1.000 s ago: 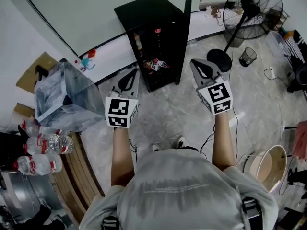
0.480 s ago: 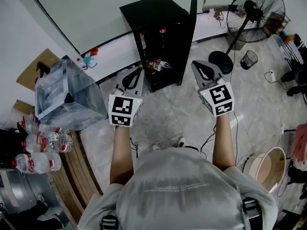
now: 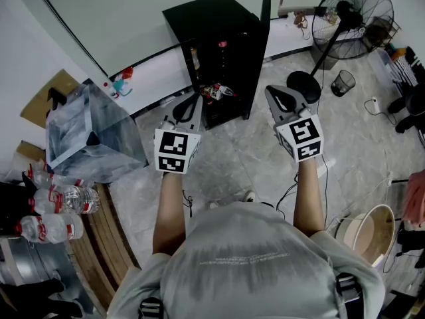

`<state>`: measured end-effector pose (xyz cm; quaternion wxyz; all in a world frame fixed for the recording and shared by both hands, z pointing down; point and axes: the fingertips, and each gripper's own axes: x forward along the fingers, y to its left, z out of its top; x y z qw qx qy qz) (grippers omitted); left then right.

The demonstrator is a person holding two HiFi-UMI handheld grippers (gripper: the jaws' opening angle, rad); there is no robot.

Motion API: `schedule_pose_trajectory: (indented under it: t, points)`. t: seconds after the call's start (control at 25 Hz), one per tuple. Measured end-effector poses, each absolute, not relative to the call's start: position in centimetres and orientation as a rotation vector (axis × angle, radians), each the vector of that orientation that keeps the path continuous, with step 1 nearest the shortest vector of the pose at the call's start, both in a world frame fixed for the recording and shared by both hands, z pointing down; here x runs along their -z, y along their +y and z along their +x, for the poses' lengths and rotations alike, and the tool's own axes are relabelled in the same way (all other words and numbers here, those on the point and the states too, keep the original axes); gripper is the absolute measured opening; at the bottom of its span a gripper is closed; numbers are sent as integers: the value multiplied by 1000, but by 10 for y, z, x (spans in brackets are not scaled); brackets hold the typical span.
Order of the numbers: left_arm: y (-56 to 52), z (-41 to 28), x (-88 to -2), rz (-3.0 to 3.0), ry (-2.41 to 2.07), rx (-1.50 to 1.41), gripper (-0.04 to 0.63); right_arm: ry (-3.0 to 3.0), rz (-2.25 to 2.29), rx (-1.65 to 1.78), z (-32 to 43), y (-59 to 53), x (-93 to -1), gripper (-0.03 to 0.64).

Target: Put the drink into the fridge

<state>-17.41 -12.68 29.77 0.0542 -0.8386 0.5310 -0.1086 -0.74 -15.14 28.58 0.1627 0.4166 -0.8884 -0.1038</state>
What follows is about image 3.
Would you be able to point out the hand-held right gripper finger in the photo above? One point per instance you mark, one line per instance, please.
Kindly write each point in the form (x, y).
(292, 95)
(270, 106)

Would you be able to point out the brown cardboard box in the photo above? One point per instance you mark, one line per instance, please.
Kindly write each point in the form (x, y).
(43, 98)

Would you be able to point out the black white striped bag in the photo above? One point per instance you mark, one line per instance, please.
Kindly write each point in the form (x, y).
(406, 66)

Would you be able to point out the black standing floor fan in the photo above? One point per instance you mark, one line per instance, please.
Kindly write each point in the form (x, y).
(352, 22)

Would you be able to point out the black mini fridge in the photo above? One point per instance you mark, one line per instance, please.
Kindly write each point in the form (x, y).
(229, 58)

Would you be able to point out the white plastic bucket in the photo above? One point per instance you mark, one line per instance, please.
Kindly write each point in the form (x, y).
(372, 234)

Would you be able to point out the round wooden table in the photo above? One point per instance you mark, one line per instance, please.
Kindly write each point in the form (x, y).
(103, 244)

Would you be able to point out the pink cloth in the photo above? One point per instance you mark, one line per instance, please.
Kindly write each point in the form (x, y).
(415, 198)

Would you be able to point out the black cloth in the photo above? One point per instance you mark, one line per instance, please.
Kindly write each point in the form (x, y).
(36, 297)

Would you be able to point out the black office chair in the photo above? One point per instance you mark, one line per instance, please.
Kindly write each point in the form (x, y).
(411, 111)

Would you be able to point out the person's grey t-shirt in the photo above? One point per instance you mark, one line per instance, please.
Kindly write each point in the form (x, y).
(245, 261)

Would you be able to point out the grey metal box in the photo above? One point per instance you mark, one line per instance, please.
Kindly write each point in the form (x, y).
(40, 264)

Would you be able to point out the amber bottle in fridge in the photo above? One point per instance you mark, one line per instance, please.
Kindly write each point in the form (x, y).
(195, 58)

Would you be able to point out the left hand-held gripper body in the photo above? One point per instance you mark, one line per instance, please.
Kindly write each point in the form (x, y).
(172, 149)

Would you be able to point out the white power strip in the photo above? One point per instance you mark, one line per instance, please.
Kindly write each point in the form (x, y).
(375, 104)

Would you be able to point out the clear plastic storage bin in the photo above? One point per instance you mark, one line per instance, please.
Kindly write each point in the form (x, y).
(386, 68)

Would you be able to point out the clear red-label water bottle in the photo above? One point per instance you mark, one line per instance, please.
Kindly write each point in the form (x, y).
(50, 228)
(56, 178)
(66, 199)

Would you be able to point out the red-capped drink bottle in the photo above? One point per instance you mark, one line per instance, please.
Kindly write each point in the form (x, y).
(217, 91)

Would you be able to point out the clear acrylic box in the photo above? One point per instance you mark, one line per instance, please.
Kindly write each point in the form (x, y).
(96, 135)

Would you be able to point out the person's white shoe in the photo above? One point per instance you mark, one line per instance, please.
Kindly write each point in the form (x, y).
(249, 196)

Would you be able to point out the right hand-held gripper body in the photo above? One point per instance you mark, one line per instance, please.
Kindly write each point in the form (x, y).
(300, 138)

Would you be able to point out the red and blue toy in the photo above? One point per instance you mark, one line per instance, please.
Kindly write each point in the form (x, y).
(122, 81)

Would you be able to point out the small brown figurine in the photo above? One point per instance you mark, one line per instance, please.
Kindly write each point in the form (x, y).
(301, 20)

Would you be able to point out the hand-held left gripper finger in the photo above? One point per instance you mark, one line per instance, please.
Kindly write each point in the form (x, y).
(198, 115)
(178, 107)

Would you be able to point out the person's left forearm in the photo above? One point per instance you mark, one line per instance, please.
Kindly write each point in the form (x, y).
(170, 211)

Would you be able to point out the person's right forearm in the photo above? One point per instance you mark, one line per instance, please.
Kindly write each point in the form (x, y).
(308, 198)

